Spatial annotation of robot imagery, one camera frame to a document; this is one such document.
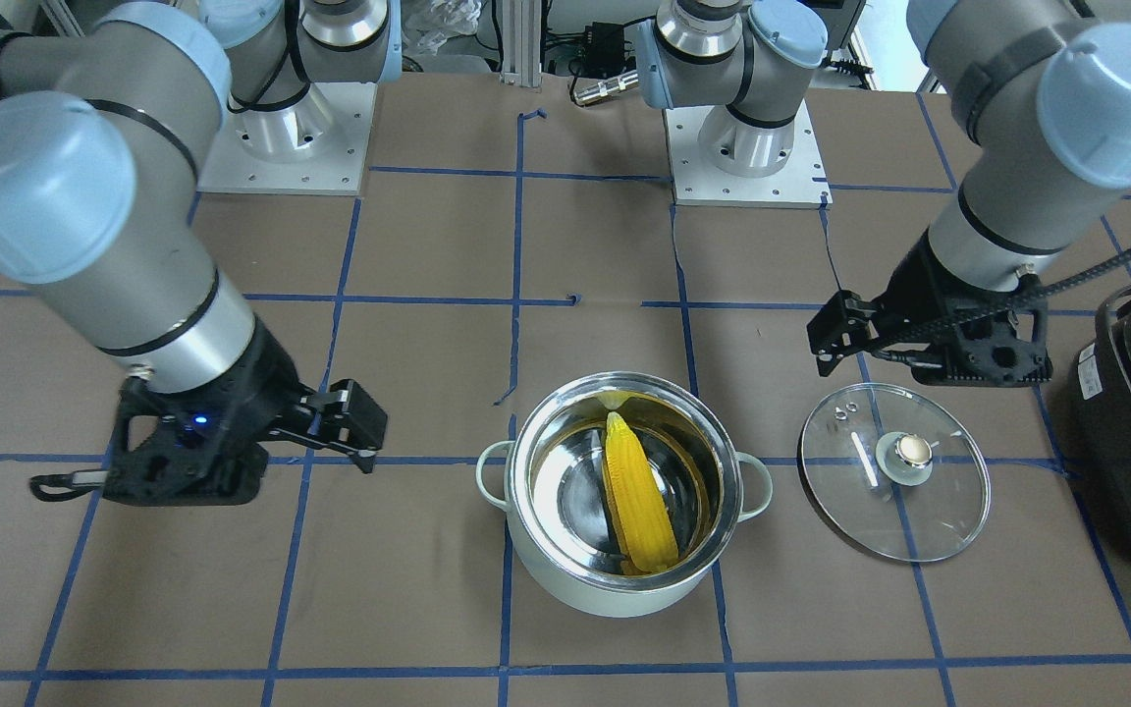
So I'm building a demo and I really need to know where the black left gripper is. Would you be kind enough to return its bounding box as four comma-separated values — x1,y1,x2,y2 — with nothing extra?
808,234,1053,388

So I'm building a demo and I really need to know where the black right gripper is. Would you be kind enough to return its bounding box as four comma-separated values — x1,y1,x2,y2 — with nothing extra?
100,319,389,507

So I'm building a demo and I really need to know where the glass pot lid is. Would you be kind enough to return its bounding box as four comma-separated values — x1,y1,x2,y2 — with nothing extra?
798,382,992,564

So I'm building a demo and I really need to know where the yellow corn cob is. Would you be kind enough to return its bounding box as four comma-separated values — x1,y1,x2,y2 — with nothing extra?
602,411,679,574

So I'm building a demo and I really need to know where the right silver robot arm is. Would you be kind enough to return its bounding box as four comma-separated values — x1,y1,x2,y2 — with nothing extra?
0,1,403,507

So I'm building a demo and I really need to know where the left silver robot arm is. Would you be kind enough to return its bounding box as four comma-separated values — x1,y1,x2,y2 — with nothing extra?
633,1,1131,388

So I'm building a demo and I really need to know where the pale green electric pot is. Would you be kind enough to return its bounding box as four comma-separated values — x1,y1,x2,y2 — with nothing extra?
475,371,774,618

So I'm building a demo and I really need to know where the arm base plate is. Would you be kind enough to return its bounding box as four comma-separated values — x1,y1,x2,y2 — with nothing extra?
198,83,378,195
663,103,834,209

